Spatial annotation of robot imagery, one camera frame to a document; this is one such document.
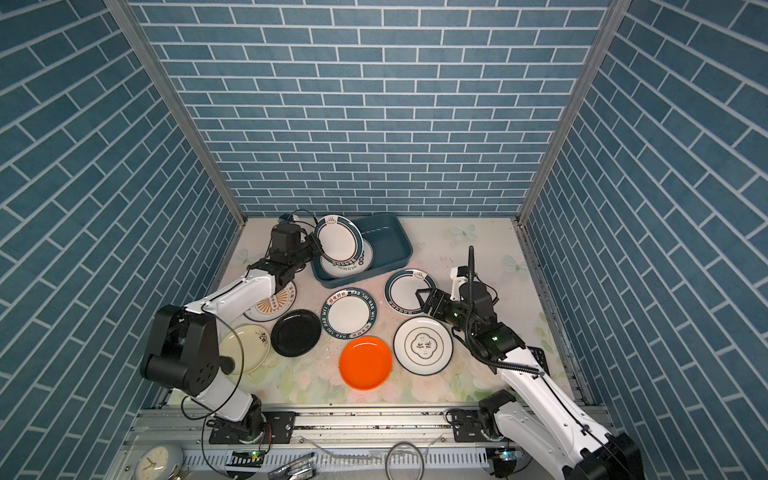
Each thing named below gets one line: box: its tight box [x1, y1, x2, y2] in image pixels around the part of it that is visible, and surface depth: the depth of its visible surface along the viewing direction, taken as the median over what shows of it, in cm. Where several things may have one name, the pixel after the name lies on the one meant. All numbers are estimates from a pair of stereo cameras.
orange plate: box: [339, 336, 393, 391], surface depth 85 cm
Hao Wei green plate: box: [320, 287, 377, 340], surface depth 97 cm
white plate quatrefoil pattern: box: [393, 316, 454, 376], surface depth 89 cm
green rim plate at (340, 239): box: [314, 214, 365, 266], surface depth 100 cm
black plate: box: [270, 309, 322, 358], surface depth 90 cm
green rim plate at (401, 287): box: [384, 268, 437, 315], surface depth 103 cm
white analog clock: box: [134, 444, 184, 480], surface depth 68 cm
